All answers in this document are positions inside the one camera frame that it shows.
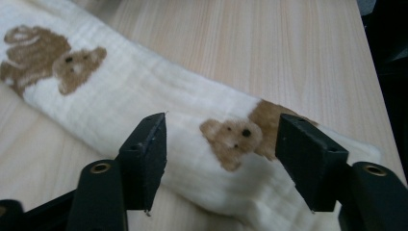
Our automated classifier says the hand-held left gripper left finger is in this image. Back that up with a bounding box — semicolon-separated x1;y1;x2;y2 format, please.
115;112;168;217

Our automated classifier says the cream towel with bear print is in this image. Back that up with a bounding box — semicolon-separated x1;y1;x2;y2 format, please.
0;0;383;231

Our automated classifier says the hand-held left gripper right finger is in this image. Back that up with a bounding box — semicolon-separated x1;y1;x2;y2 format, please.
274;113;350;215

